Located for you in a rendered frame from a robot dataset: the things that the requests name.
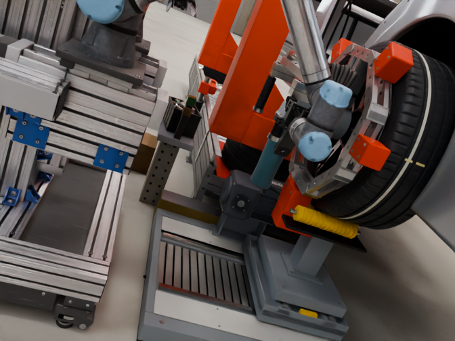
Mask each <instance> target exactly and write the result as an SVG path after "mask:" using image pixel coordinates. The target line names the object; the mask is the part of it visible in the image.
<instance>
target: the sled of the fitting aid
mask: <svg viewBox="0 0 455 341"><path fill-rule="evenodd" d="M258 239H259V237H257V236H255V235H251V234H247V236H246V238H245V240H244V242H243V244H242V251H243V255H244V261H245V264H246V270H247V273H248V279H249V283H250V287H251V292H252V295H253V302H254V305H255V310H256V314H257V319H258V320H260V321H265V322H268V323H273V324H276V325H280V326H283V327H288V328H291V329H295V330H299V331H302V332H306V333H309V334H314V335H317V336H321V337H325V338H329V339H332V340H337V341H341V340H342V338H343V336H344V335H345V333H346V332H347V330H348V329H349V326H348V324H347V322H346V320H345V317H344V316H343V317H342V318H340V317H335V316H333V315H328V314H326V313H321V312H318V311H314V310H311V309H306V308H303V307H301V306H297V305H293V304H289V303H286V302H282V301H279V300H274V299H273V296H272V291H271V289H270V286H269V282H268V278H267V274H266V272H265V267H264V264H263V260H262V258H261V253H260V250H259V246H258V243H257V241H258Z"/></svg>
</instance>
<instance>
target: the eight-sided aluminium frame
mask: <svg viewBox="0 0 455 341"><path fill-rule="evenodd" d="M352 55H354V56H356V58H362V60H363V61H365V62H367V63H368V69H367V77H366V92H365V100H364V109H363V112H362V115H361V117H360V119H359V121H358V123H357V124H356V126H355V128H354V130H353V132H352V134H351V136H350V138H349V140H348V142H347V144H346V145H345V147H344V149H343V151H342V153H341V155H340V156H339V159H338V160H337V163H336V164H335V165H334V166H333V167H331V168H330V169H328V170H327V171H325V172H323V173H322V174H321V175H318V176H317V177H316V178H313V177H312V176H311V174H310V172H309V171H308V169H307V161H308V159H307V158H305V157H304V156H303V155H302V154H301V156H300V161H299V152H300V151H299V149H298V147H297V146H295V147H294V148H293V150H292V153H291V157H290V163H289V173H291V174H292V177H293V179H294V180H295V183H296V184H297V186H298V188H299V190H300V192H301V193H302V195H304V196H308V197H310V198H313V199H316V200H317V199H318V198H322V196H325V195H326V194H328V193H330V192H332V191H334V190H335V189H337V188H339V187H341V186H343V185H345V184H346V183H347V184H348V183H349V182H350V181H352V180H353V178H354V177H355V176H356V175H357V173H358V170H359V168H360V166H361V164H358V163H357V162H356V160H355V159H354V158H352V159H351V157H352V156H351V155H350V154H349V151H350V149H351V147H352V145H353V143H354V142H355V140H356V138H357V136H358V135H359V134H362V135H364V133H365V132H366V134H365V136H367V137H370V138H372V139H376V137H377V135H378V133H379V132H380V130H381V128H382V126H384V125H385V121H386V119H387V117H388V113H389V108H388V107H389V87H390V82H388V81H386V80H383V79H381V78H379V77H377V76H375V75H374V61H375V59H376V58H377V57H378V56H379V55H380V53H379V52H377V51H374V50H370V49H366V48H364V47H361V46H359V45H356V44H355V43H351V44H350V45H349V46H347V47H346V49H345V50H344V51H343V52H342V53H341V54H340V55H339V56H338V57H337V58H336V60H335V61H334V62H333V63H335V64H340V65H347V64H348V62H349V60H350V58H351V56H352ZM369 124H370V126H369ZM368 126H369V127H368ZM367 129H368V130H367ZM366 130H367V131H366ZM350 160H351V161H350ZM349 161H350V162H349Z"/></svg>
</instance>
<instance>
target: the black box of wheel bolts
mask: <svg viewBox="0 0 455 341"><path fill-rule="evenodd" d="M185 104H186V101H185V100H181V99H177V98H175V97H171V96H169V103H168V106H167V109H166V112H165V115H164V116H163V121H164V124H165V128H166V131H170V132H172V133H175V132H176V129H177V126H178V124H179V121H180V118H181V115H182V114H181V112H182V110H183V107H184V105H185ZM192 109H193V111H192V114H191V116H190V117H189V118H188V121H187V123H186V126H185V129H184V130H183V133H182V135H183V136H186V137H190V138H194V135H195V132H196V130H197V128H198V125H199V122H200V119H201V118H202V116H201V115H200V112H199V111H198V108H197V107H196V105H195V106H194V107H193V108H192Z"/></svg>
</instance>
